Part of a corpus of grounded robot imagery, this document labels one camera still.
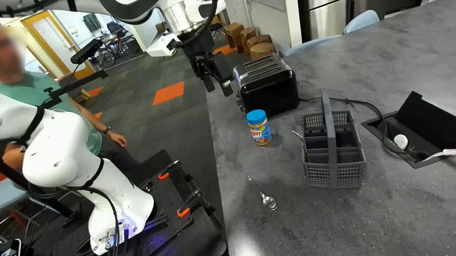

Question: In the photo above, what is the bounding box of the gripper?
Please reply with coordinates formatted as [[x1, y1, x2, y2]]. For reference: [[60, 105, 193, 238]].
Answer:
[[172, 26, 240, 98]]

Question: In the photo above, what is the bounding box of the black toaster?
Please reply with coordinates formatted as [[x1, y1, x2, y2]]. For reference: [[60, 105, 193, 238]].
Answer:
[[229, 50, 304, 118]]

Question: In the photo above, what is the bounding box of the row of wooden stools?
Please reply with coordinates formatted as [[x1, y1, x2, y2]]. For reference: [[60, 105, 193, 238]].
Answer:
[[221, 21, 280, 62]]

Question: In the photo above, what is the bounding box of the peanut butter jar blue lid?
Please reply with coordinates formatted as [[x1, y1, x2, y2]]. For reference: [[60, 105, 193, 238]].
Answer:
[[244, 108, 275, 147]]

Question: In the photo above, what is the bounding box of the light blue chair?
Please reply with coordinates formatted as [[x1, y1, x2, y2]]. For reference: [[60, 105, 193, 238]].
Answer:
[[343, 7, 381, 37], [284, 30, 342, 61]]

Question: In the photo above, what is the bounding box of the black clamp orange tip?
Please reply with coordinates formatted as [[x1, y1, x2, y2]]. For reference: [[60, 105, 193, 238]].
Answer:
[[175, 187, 218, 221], [157, 158, 194, 183]]

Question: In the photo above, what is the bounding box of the bicycle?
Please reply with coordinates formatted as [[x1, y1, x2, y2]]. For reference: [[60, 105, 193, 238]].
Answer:
[[93, 20, 135, 70]]

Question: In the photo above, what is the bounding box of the silver spoon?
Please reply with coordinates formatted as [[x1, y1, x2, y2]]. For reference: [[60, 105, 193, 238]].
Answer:
[[244, 176, 281, 212]]

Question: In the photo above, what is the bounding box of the stainless steel refrigerator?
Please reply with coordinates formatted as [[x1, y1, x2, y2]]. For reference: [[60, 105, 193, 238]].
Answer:
[[292, 0, 422, 52]]

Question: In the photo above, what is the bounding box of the grey plastic cutlery basket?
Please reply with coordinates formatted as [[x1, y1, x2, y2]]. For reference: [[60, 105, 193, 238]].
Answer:
[[289, 90, 373, 191]]

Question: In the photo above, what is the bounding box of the orange framed door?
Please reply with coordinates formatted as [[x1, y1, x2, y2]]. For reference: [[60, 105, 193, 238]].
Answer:
[[16, 8, 100, 82]]

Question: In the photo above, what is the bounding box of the person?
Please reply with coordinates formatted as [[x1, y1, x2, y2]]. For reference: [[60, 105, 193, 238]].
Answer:
[[0, 19, 151, 205]]

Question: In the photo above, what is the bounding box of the white plug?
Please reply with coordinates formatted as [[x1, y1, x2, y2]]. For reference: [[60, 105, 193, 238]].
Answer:
[[392, 133, 410, 151]]

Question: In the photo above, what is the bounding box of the black table power box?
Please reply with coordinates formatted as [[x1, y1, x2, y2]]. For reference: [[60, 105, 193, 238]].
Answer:
[[357, 87, 456, 172]]

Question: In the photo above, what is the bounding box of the blue grey chair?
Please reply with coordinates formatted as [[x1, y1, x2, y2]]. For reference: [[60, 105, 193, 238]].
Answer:
[[0, 177, 67, 250]]

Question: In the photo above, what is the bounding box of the camera on mount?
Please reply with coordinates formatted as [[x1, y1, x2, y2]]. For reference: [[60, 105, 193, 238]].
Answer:
[[34, 34, 112, 116]]

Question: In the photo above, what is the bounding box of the black cable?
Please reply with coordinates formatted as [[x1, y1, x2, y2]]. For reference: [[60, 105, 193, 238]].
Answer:
[[294, 94, 422, 158]]

